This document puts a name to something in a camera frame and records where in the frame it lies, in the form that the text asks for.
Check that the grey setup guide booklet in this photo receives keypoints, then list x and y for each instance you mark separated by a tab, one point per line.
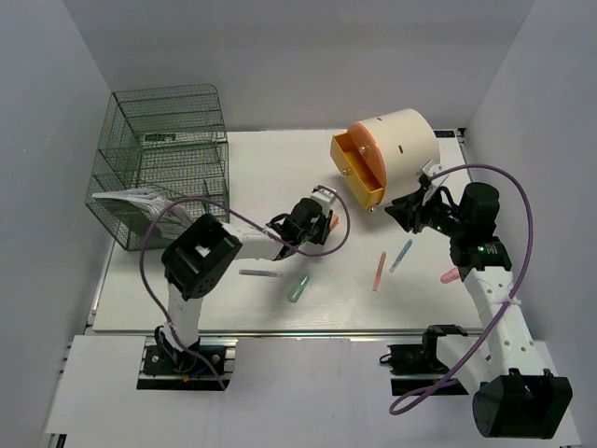
138	208

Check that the pink highlighter cap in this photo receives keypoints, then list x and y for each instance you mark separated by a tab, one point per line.
450	276

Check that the orange pink pen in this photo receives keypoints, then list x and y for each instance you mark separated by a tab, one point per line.
379	271

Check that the dark purple pen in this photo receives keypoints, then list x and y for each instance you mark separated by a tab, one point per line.
260	273

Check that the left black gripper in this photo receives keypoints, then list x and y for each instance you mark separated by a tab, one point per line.
325	221

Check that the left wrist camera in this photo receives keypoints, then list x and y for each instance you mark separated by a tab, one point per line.
325	197

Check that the green wire mesh rack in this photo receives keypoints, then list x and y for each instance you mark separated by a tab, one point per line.
171	141

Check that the green highlighter cap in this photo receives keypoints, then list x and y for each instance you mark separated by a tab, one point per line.
298	289

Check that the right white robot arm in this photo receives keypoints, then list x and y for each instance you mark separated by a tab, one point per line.
514	393

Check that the orange highlighter cap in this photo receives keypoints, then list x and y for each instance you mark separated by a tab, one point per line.
334	222

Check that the blue pen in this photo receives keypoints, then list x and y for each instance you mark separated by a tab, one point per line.
401	255

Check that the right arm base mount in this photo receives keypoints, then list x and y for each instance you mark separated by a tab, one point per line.
409	369

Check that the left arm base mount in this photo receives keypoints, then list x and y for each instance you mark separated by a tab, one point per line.
158	371

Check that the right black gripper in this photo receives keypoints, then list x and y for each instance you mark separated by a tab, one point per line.
409	211

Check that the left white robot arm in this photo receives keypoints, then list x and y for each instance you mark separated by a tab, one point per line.
197	260

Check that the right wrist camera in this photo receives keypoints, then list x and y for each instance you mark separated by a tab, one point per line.
431	177

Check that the round white drawer organizer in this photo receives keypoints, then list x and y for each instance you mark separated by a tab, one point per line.
379	158

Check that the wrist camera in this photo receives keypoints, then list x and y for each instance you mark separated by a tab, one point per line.
431	177
325	197

